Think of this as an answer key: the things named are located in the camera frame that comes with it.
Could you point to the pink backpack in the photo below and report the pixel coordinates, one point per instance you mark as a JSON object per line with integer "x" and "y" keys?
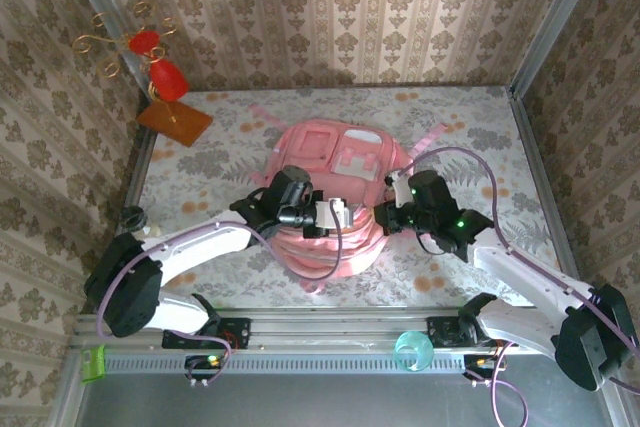
{"x": 330, "y": 157}

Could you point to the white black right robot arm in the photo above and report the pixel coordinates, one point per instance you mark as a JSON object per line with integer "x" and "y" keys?
{"x": 525, "y": 272}

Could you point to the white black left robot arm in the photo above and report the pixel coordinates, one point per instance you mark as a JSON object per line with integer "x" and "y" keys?
{"x": 200, "y": 247}

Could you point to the floral table cloth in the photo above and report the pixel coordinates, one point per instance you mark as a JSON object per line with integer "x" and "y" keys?
{"x": 370, "y": 294}

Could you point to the teal plastic cup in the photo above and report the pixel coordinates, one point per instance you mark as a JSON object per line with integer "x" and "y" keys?
{"x": 425, "y": 352}

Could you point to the black round knob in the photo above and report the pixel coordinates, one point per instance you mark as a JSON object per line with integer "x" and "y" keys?
{"x": 133, "y": 217}

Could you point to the black controller board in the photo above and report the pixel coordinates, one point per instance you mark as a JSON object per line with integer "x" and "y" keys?
{"x": 205, "y": 364}
{"x": 482, "y": 364}

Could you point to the grey metal sheet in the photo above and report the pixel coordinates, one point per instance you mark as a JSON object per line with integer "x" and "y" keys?
{"x": 325, "y": 402}

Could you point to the green clip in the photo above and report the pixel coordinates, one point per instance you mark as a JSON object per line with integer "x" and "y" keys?
{"x": 93, "y": 364}

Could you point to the aluminium table side rail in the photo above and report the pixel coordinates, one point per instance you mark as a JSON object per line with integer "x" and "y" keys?
{"x": 139, "y": 167}
{"x": 532, "y": 147}

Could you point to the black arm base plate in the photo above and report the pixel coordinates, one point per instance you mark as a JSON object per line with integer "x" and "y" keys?
{"x": 235, "y": 332}
{"x": 442, "y": 332}

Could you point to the aluminium slotted frame rail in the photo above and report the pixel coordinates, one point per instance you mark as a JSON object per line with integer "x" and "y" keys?
{"x": 325, "y": 332}

